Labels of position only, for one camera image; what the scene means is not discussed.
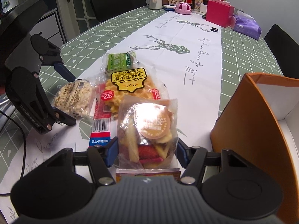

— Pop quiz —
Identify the black chair right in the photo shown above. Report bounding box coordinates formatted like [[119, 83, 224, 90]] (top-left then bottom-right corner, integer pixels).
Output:
[[265, 24, 299, 79]]

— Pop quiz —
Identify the orange white cardboard box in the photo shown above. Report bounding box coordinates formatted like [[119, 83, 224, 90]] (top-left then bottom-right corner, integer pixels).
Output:
[[210, 73, 298, 223]]

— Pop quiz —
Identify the white drawer cabinet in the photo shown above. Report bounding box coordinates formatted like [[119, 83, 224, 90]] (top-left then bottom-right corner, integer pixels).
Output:
[[29, 9, 67, 47]]

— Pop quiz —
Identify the yellow label waffle pack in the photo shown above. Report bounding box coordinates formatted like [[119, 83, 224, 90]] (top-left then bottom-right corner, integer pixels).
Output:
[[94, 63, 169, 119]]

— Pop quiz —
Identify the green grid tablecloth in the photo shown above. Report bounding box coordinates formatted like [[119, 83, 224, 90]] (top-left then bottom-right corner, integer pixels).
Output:
[[1, 8, 281, 194]]

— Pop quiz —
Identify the black cable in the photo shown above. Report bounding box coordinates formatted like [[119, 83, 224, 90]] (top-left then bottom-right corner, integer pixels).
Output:
[[0, 110, 27, 195]]

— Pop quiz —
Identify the green snack packet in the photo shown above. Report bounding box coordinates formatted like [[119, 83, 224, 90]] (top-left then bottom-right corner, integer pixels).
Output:
[[100, 50, 138, 73]]

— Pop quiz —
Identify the purple tissue pack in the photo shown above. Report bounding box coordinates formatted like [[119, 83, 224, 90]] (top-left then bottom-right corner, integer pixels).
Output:
[[231, 10, 261, 40]]

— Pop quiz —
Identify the pink round container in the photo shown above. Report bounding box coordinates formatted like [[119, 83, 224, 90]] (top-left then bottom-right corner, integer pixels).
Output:
[[175, 1, 192, 15]]

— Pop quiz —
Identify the red long snack packet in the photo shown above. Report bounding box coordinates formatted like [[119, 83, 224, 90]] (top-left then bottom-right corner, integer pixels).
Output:
[[89, 83, 111, 147]]

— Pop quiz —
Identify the black chair far left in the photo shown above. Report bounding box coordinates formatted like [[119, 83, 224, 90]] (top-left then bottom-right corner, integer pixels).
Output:
[[90, 0, 147, 23]]

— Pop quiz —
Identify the red tissue box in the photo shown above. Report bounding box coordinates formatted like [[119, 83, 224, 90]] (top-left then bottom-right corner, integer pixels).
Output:
[[206, 0, 235, 27]]

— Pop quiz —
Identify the dried fruit clear bag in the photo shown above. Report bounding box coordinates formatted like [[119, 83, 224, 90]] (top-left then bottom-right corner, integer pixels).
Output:
[[117, 96, 178, 170]]

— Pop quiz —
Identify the black chair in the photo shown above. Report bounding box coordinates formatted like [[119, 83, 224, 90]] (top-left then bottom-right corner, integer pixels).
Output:
[[90, 0, 147, 23], [265, 24, 299, 79]]

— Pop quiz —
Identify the white nut bar packet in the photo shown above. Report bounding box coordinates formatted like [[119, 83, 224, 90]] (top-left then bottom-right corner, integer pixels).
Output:
[[52, 79, 96, 118]]

